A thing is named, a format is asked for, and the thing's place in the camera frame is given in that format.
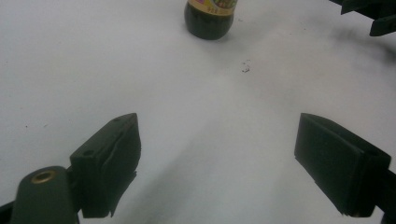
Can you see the white board table cover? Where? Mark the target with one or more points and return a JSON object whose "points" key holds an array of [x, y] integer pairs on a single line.
{"points": [[193, 112]]}

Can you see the dark sauce bottle orange cap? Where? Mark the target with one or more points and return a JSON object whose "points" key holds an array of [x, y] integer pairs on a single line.
{"points": [[208, 23]]}

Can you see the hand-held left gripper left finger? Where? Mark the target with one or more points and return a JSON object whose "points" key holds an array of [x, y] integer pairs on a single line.
{"points": [[106, 165]]}

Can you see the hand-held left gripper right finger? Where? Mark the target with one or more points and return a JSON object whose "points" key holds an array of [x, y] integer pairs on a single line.
{"points": [[336, 161]]}

